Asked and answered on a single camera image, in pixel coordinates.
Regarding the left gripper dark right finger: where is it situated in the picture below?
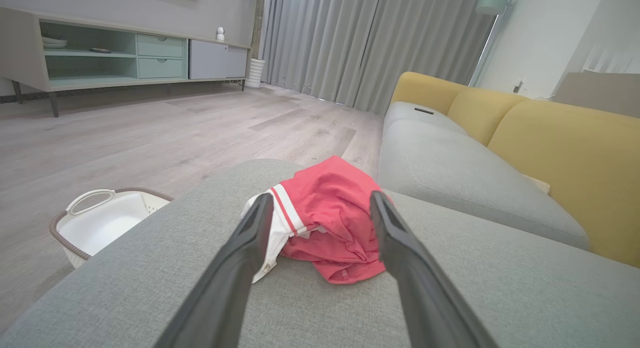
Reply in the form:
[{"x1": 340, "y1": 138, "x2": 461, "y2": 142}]
[{"x1": 369, "y1": 191, "x2": 501, "y2": 348}]

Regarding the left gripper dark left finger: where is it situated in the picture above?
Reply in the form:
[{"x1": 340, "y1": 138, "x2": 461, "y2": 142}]
[{"x1": 155, "y1": 193, "x2": 275, "y2": 348}]

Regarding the red Bulls 23 jersey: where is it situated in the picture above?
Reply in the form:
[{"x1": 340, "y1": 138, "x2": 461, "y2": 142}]
[{"x1": 241, "y1": 155, "x2": 394, "y2": 285}]

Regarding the grey and yellow sofa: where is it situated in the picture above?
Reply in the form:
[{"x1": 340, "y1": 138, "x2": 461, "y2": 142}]
[{"x1": 0, "y1": 159, "x2": 640, "y2": 348}]

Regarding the long grey sofa seat cushion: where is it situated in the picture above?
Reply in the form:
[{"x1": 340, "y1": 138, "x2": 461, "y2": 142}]
[{"x1": 378, "y1": 119, "x2": 591, "y2": 251}]

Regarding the white laundry basket brown rim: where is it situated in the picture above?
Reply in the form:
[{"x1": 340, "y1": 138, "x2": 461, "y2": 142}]
[{"x1": 48, "y1": 187, "x2": 176, "y2": 269}]

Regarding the small tan card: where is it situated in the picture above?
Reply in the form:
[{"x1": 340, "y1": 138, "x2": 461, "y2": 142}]
[{"x1": 522, "y1": 173, "x2": 551, "y2": 195}]

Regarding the short grey sofa seat cushion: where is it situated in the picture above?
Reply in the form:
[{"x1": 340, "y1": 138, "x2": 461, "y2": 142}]
[{"x1": 383, "y1": 101, "x2": 469, "y2": 136}]

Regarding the narrow yellow sofa back cushion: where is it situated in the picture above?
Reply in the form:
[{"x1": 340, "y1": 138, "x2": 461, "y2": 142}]
[{"x1": 446, "y1": 87, "x2": 531, "y2": 148}]

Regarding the wide yellow sofa back cushion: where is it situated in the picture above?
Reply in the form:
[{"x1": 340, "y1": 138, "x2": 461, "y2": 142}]
[{"x1": 487, "y1": 100, "x2": 640, "y2": 268}]

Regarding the yellow sofa end cushion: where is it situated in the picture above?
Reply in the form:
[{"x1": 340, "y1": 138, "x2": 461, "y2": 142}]
[{"x1": 390, "y1": 71, "x2": 469, "y2": 116}]

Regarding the white ribbed planter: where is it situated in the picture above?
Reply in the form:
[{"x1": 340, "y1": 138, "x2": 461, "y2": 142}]
[{"x1": 244, "y1": 58, "x2": 266, "y2": 90}]

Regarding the beige partition panel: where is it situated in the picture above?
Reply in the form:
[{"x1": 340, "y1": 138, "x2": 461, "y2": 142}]
[{"x1": 552, "y1": 71, "x2": 640, "y2": 120}]

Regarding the grey pleated curtain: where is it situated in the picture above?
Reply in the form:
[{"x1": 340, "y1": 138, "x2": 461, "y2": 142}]
[{"x1": 259, "y1": 0, "x2": 499, "y2": 116}]

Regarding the white finned rack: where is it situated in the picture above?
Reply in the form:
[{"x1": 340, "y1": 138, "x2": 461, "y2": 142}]
[{"x1": 582, "y1": 45, "x2": 637, "y2": 75}]

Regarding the mint green floor lamp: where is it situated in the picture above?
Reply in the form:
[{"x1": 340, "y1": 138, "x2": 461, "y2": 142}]
[{"x1": 469, "y1": 0, "x2": 517, "y2": 88}]

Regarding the mint grey TV cabinet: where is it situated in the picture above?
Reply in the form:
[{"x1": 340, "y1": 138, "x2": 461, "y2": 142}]
[{"x1": 0, "y1": 6, "x2": 252, "y2": 119}]

